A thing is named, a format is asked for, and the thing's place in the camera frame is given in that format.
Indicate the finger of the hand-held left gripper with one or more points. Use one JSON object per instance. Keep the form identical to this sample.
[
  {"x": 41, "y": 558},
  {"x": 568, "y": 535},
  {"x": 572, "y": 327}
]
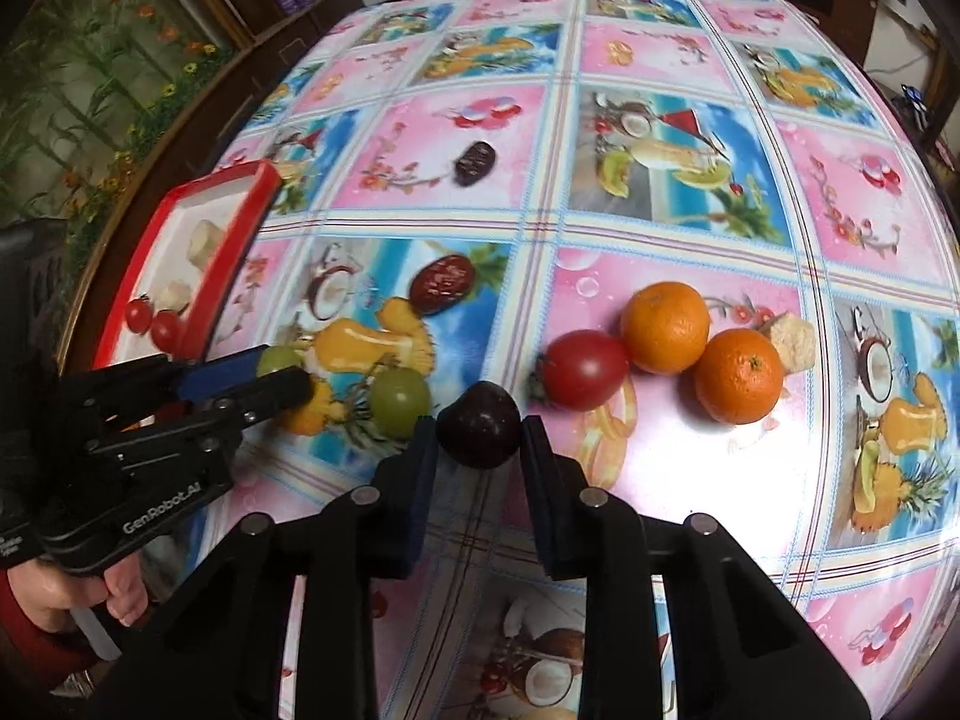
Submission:
[
  {"x": 277, "y": 394},
  {"x": 225, "y": 371}
]

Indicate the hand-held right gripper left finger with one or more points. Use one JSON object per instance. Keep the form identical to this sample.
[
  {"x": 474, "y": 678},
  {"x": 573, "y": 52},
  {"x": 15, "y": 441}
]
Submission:
[{"x": 424, "y": 465}]

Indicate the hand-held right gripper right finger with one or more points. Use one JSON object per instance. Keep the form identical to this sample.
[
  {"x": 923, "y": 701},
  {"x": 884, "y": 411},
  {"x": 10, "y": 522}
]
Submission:
[{"x": 536, "y": 480}]

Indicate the green grape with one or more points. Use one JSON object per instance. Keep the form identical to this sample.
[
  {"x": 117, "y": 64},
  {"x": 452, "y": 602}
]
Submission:
[
  {"x": 276, "y": 360},
  {"x": 401, "y": 397}
]

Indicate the dark purple plum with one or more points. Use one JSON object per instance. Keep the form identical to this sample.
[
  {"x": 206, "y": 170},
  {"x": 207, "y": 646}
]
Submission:
[{"x": 480, "y": 424}]

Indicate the orange cherry tomato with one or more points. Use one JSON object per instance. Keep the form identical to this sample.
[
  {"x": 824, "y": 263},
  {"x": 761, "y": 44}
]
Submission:
[{"x": 166, "y": 328}]

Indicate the peeled sugarcane piece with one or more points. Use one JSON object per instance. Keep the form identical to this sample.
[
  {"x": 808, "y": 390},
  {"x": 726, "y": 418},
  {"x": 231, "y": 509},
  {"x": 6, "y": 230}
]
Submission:
[
  {"x": 204, "y": 240},
  {"x": 174, "y": 296},
  {"x": 793, "y": 341}
]

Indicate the red rectangular tray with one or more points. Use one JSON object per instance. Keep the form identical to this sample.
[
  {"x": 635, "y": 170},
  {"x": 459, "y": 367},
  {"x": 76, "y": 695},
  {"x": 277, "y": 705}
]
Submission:
[{"x": 255, "y": 202}]

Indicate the person's left forearm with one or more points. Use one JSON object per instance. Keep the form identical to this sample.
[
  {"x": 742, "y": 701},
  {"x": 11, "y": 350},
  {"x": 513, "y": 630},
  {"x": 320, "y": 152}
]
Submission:
[{"x": 30, "y": 660}]

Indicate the person's left hand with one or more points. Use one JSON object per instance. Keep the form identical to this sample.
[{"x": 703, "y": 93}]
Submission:
[{"x": 127, "y": 592}]

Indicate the large red tomato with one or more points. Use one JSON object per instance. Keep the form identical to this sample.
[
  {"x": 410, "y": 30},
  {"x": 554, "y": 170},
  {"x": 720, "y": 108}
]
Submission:
[{"x": 586, "y": 369}]

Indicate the red jujube date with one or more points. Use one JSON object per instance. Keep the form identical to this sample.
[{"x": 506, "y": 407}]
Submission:
[{"x": 442, "y": 281}]

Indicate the orange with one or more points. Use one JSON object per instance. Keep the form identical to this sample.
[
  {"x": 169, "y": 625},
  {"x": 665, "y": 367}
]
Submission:
[
  {"x": 665, "y": 326},
  {"x": 739, "y": 376}
]

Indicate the dark brown dried date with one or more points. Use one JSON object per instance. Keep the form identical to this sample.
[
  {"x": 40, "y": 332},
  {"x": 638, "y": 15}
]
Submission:
[{"x": 474, "y": 161}]

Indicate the flower picture panel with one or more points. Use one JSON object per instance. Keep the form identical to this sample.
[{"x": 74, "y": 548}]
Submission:
[{"x": 90, "y": 75}]

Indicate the dark wooden side cabinet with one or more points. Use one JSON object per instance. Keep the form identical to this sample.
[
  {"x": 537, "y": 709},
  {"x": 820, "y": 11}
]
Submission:
[{"x": 330, "y": 7}]

